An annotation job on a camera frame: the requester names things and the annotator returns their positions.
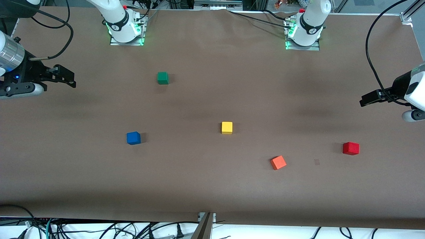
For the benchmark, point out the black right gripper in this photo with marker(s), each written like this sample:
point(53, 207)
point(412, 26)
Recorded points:
point(29, 72)

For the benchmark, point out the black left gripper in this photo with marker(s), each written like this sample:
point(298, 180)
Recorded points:
point(399, 86)

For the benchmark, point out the red block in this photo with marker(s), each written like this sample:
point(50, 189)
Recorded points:
point(351, 148)

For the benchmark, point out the blue block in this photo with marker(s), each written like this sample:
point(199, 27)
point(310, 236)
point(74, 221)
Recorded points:
point(133, 138)

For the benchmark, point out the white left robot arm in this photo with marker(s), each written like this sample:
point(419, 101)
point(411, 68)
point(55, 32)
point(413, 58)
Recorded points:
point(310, 30)

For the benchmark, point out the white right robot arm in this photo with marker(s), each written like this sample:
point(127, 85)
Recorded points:
point(119, 26)

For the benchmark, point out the green block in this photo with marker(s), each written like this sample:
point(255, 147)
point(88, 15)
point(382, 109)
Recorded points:
point(162, 78)

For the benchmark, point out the orange block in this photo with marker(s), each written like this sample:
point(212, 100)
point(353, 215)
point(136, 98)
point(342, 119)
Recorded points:
point(278, 162)

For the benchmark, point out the yellow block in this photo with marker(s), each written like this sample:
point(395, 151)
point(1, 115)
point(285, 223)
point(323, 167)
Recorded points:
point(227, 127)

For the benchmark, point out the grey power strip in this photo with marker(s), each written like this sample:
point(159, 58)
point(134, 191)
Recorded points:
point(215, 3)

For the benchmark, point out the brown table cover sheet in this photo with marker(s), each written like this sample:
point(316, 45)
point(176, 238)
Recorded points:
point(199, 182)

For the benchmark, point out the black power plug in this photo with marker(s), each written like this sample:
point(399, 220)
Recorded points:
point(179, 232)

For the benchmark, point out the dark metal beam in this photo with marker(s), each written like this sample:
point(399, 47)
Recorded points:
point(203, 230)

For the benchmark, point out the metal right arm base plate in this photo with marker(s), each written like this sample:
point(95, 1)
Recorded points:
point(114, 42)

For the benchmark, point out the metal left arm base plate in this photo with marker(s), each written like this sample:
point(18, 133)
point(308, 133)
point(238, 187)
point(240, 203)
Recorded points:
point(315, 48)

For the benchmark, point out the aluminium frame profile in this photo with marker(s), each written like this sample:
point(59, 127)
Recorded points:
point(406, 16)

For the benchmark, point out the small metal bracket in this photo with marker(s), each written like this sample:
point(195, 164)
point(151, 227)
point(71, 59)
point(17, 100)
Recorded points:
point(201, 217)

